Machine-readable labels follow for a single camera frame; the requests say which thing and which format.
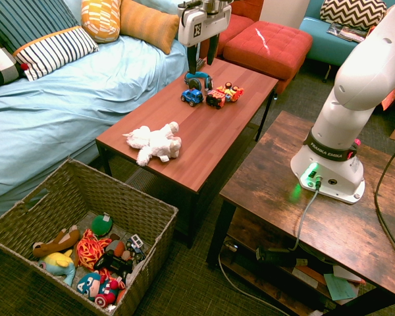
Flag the grey toy truck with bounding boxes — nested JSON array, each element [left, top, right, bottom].
[[124, 234, 147, 264]]

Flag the teal couch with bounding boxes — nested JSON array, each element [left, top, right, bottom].
[[298, 0, 395, 83]]

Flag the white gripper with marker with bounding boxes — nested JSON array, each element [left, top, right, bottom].
[[177, 0, 234, 76]]

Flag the green ball plush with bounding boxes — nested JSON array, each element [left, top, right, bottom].
[[91, 213, 114, 237]]

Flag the teal striped pillow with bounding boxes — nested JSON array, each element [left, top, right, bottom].
[[0, 0, 80, 55]]

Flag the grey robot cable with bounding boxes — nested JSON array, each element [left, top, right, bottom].
[[288, 175, 323, 252]]

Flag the white stuffed lamb toy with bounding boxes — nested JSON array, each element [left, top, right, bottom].
[[122, 121, 182, 167]]

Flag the orange flame pattern plush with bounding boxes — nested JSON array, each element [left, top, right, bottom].
[[75, 228, 113, 272]]

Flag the black thick cable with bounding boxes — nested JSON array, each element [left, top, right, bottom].
[[374, 140, 395, 256]]

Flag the rustic dark wood table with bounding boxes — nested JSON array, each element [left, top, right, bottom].
[[206, 110, 395, 316]]

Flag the black white checked pillow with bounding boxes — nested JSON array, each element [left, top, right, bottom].
[[0, 30, 24, 93]]

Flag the black power adapter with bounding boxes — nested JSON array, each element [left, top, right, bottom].
[[255, 246, 299, 268]]

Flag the black white chevron pillow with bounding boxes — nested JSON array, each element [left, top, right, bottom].
[[319, 0, 388, 32]]

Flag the red tufted ottoman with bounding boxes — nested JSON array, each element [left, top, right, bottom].
[[223, 20, 314, 95]]

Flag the orange yellow toy vehicle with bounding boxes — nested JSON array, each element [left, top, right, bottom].
[[216, 81, 245, 103]]

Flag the orange white patterned pillow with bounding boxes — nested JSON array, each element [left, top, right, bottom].
[[80, 0, 122, 44]]

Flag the light blue covered sofa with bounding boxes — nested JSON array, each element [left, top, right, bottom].
[[0, 0, 190, 226]]

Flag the red-brown wooden coffee table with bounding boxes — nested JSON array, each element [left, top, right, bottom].
[[95, 57, 279, 250]]

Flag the brown dog plush toy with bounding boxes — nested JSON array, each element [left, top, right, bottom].
[[32, 224, 81, 258]]

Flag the Captain America plush doll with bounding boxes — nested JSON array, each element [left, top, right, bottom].
[[76, 271, 126, 309]]

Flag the blue headphones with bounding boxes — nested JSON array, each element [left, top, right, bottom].
[[184, 70, 214, 92]]

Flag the red armchair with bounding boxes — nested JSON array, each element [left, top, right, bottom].
[[199, 0, 265, 59]]

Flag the white floor cable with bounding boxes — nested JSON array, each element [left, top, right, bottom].
[[218, 252, 291, 316]]

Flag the teal paper note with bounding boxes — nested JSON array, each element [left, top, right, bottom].
[[323, 273, 356, 301]]

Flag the red toy fire truck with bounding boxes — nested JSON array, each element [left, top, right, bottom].
[[205, 88, 226, 110]]

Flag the magazines on couch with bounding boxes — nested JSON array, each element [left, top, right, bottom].
[[326, 22, 377, 43]]

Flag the orange rectangular pillow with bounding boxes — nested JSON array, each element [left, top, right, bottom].
[[119, 0, 180, 55]]

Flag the yellow blue plush toy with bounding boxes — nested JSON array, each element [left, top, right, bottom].
[[38, 250, 77, 287]]

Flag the black game controller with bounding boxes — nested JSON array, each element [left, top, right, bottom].
[[92, 250, 134, 279]]

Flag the blue toy car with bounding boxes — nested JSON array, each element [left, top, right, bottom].
[[180, 88, 205, 108]]

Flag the woven wicker basket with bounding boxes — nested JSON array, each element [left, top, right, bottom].
[[0, 158, 179, 316]]

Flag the white navy striped pillow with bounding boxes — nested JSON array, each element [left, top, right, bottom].
[[13, 26, 99, 82]]

